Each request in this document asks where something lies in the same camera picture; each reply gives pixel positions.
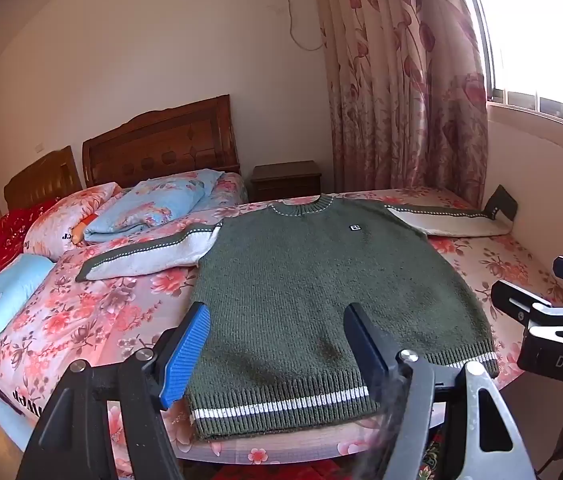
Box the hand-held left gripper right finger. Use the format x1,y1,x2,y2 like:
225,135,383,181
344,304,537,480

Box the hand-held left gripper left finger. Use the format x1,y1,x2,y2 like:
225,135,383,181
16,302,211,480

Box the green knit sweater white sleeves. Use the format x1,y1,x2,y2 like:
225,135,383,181
76,185,519,442

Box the pink floral bed sheet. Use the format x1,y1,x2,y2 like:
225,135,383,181
0,172,563,480

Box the blue floral folded quilt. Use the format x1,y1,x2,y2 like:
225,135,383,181
83,168,226,246

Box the dark wooden nightstand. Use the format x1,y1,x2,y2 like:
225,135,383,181
250,160,323,203

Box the pink floral pillow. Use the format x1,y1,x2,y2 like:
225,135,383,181
24,182,123,262

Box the light blue pillow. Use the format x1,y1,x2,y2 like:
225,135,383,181
0,253,56,359

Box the large carved wooden headboard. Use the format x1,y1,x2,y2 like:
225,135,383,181
82,94,241,189

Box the small wooden headboard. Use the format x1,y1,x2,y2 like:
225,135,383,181
4,145,84,212

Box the window with metal railing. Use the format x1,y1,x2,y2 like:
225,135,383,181
454,0,563,138

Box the pink floral curtain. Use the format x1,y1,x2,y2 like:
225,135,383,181
309,0,489,208

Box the thin wall cable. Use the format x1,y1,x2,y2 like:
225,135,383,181
281,0,326,52

